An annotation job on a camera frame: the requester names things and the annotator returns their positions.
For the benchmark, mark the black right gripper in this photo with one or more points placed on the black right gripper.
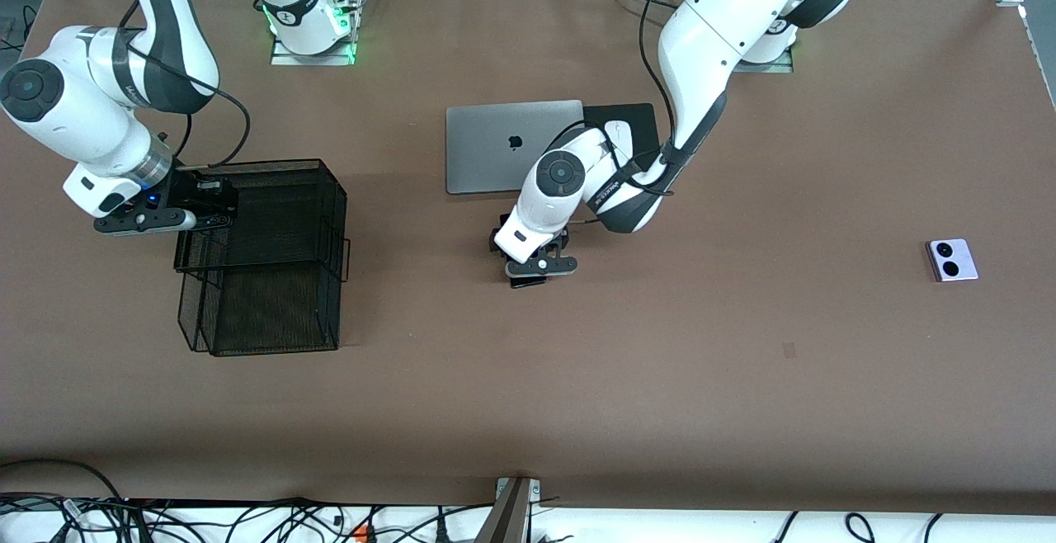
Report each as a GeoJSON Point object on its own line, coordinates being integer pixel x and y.
{"type": "Point", "coordinates": [186, 191]}

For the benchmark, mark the black slab smartphone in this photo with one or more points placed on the black slab smartphone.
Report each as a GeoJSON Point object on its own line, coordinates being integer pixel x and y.
{"type": "Point", "coordinates": [528, 282]}

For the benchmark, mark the lilac flip phone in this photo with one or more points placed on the lilac flip phone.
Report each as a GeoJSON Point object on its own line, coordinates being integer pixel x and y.
{"type": "Point", "coordinates": [953, 260]}

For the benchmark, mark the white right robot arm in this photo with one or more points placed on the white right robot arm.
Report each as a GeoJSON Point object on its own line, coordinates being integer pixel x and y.
{"type": "Point", "coordinates": [74, 106]}

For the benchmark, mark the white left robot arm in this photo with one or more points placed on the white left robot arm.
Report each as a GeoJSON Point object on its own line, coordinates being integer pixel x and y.
{"type": "Point", "coordinates": [726, 31]}

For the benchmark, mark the silver closed laptop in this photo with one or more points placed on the silver closed laptop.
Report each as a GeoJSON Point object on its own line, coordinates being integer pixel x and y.
{"type": "Point", "coordinates": [478, 147]}

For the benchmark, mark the black mesh two-tier tray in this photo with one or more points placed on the black mesh two-tier tray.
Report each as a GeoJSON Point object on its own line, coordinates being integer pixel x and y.
{"type": "Point", "coordinates": [280, 304]}

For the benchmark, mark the white computer mouse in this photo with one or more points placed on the white computer mouse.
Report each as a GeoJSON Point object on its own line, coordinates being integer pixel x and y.
{"type": "Point", "coordinates": [619, 132]}

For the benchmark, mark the black mouse pad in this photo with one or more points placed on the black mouse pad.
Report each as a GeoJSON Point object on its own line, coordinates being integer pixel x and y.
{"type": "Point", "coordinates": [639, 118]}

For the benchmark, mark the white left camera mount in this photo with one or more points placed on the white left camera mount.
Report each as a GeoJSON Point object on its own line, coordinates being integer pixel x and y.
{"type": "Point", "coordinates": [528, 238]}

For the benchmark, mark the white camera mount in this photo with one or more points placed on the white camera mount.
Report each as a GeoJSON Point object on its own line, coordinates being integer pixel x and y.
{"type": "Point", "coordinates": [99, 192]}
{"type": "Point", "coordinates": [528, 238]}

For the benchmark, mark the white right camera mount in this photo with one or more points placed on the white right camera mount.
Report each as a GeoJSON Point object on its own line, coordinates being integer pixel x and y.
{"type": "Point", "coordinates": [99, 192]}

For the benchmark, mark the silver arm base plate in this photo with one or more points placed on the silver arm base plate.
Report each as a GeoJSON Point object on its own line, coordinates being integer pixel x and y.
{"type": "Point", "coordinates": [285, 58]}
{"type": "Point", "coordinates": [771, 67]}

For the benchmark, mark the aluminium camera mast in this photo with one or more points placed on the aluminium camera mast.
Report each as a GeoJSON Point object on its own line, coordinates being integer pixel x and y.
{"type": "Point", "coordinates": [507, 518]}

